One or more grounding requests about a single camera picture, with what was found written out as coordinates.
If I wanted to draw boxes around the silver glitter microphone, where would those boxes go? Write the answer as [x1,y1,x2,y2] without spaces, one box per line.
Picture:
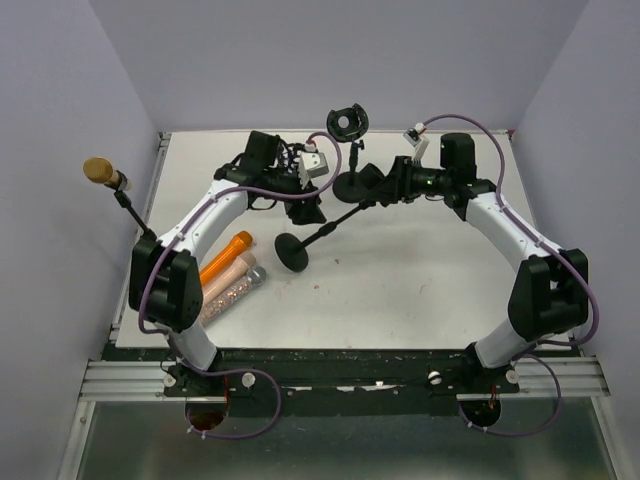
[199,266,267,327]

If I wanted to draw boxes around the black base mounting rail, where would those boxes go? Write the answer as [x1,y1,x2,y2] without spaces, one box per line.
[102,345,519,418]

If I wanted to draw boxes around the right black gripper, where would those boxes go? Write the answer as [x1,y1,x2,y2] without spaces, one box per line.
[365,156,450,205]

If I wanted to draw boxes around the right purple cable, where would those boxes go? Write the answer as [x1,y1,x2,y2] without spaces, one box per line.
[417,113,600,436]

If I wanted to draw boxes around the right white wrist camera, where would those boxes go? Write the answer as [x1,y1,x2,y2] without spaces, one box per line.
[403,123,430,166]

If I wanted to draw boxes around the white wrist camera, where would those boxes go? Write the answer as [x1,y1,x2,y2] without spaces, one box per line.
[403,123,430,166]
[297,144,329,189]

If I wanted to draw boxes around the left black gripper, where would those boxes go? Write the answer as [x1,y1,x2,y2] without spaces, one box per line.
[263,168,327,226]

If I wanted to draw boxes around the pink microphone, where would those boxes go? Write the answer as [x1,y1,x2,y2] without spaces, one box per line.
[203,252,256,304]

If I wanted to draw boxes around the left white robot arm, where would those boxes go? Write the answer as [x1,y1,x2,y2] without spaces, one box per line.
[128,131,327,395]

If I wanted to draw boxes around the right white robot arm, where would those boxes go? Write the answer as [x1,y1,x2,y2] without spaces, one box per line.
[361,127,598,392]

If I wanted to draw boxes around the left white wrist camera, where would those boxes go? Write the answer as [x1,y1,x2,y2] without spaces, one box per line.
[297,144,329,189]

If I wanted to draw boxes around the black tripod shock mount stand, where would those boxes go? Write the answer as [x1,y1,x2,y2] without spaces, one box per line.
[276,135,305,168]

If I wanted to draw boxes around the purple cable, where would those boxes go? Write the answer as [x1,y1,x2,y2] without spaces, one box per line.
[417,113,600,436]
[137,131,344,441]

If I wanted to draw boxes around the gold microphone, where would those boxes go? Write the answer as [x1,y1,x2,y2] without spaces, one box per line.
[83,157,132,191]

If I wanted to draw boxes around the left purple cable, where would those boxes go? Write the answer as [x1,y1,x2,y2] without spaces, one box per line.
[137,131,344,441]

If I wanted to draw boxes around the orange microphone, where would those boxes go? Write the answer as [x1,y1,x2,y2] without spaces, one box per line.
[199,231,253,286]

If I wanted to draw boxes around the black round base shock stand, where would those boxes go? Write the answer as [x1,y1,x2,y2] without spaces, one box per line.
[326,103,369,204]

